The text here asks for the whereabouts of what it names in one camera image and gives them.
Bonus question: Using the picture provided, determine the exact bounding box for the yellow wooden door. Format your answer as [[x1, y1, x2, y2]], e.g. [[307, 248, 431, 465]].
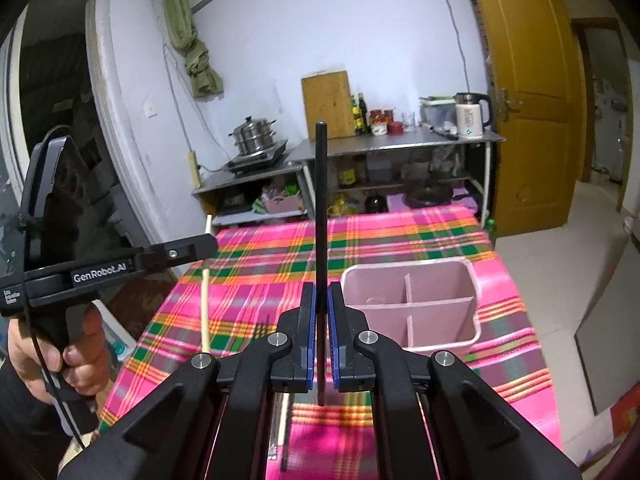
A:
[[465, 0, 588, 238]]

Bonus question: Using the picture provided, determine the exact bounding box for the grey plastic jug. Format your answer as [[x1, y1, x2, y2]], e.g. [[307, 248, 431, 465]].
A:
[[367, 152, 394, 184]]

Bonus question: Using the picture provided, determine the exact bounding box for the person's left hand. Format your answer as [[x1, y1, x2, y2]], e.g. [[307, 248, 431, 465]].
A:
[[9, 304, 111, 402]]

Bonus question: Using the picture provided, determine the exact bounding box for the pink utensil holder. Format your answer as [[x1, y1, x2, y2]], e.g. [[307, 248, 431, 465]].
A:
[[340, 256, 482, 352]]

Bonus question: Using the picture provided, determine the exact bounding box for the low metal table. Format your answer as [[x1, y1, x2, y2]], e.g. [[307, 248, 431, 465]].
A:
[[191, 157, 307, 227]]

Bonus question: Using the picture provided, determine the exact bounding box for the white electric kettle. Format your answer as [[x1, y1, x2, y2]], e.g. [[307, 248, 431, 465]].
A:
[[454, 92, 494, 139]]

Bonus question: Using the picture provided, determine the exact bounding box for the grey refrigerator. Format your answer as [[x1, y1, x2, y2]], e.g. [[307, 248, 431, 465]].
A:
[[575, 255, 640, 415]]

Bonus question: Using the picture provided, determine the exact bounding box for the black induction cooker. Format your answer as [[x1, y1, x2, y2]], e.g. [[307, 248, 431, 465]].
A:
[[226, 140, 290, 173]]

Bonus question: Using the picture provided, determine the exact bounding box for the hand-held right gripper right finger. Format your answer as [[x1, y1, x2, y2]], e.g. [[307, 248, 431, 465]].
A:
[[329, 282, 583, 480]]

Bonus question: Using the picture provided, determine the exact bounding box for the wooden cutting board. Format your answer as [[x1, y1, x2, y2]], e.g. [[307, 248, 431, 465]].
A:
[[301, 71, 357, 140]]

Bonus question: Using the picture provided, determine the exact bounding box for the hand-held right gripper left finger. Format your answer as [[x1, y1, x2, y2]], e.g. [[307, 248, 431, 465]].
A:
[[60, 282, 316, 480]]

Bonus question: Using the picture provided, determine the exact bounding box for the person's left forearm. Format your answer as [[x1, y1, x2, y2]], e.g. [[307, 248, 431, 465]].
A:
[[0, 355, 96, 480]]

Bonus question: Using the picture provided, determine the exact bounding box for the black chopstick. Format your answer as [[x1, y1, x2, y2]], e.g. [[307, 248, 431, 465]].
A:
[[315, 121, 329, 407]]

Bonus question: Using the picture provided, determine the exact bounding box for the pink plaid tablecloth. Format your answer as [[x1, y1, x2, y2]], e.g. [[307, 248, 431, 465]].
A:
[[97, 205, 563, 480]]

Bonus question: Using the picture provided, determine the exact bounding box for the green hanging cloth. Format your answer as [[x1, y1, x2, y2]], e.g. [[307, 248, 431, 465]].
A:
[[162, 0, 224, 98]]

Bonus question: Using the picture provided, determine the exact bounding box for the tall metal table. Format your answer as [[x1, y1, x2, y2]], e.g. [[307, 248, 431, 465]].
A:
[[290, 127, 506, 232]]

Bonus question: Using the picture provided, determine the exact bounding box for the grey wall cable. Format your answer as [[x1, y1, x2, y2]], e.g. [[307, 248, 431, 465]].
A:
[[434, 0, 472, 94]]

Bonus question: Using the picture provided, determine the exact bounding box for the black wok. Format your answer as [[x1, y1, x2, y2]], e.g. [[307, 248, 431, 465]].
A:
[[402, 180, 454, 209]]

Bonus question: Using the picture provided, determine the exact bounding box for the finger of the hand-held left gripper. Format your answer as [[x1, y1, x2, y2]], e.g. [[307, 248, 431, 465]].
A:
[[140, 233, 220, 271]]

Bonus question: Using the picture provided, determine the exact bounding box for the pink basket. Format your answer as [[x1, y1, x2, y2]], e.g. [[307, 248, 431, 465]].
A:
[[263, 194, 304, 214]]

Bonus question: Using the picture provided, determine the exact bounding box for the clear plastic container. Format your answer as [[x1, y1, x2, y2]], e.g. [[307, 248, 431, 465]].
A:
[[419, 95, 458, 131]]

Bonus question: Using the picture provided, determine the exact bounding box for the steel steamer pot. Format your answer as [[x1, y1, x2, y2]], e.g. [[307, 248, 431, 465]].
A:
[[229, 116, 277, 156]]

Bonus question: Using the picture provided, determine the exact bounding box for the white green carton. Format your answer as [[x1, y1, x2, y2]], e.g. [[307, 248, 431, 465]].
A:
[[99, 304, 137, 377]]

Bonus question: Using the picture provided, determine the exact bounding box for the metal chopstick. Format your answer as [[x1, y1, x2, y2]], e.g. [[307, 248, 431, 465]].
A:
[[274, 393, 291, 458]]

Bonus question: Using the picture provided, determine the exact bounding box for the wooden chopstick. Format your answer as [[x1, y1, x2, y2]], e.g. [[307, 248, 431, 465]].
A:
[[201, 214, 213, 357]]

